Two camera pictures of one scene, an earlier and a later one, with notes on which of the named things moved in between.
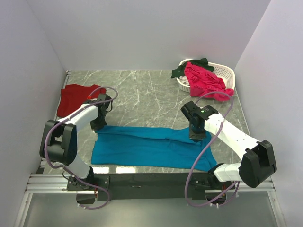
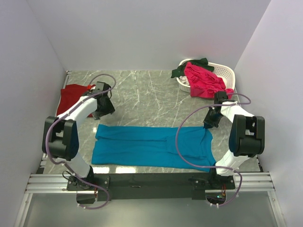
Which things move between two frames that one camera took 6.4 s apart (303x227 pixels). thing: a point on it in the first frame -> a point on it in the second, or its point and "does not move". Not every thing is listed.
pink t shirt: [204, 83] does not move
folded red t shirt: [73, 96] does not move
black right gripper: [194, 136] -> [208, 123]
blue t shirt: [157, 147] does not move
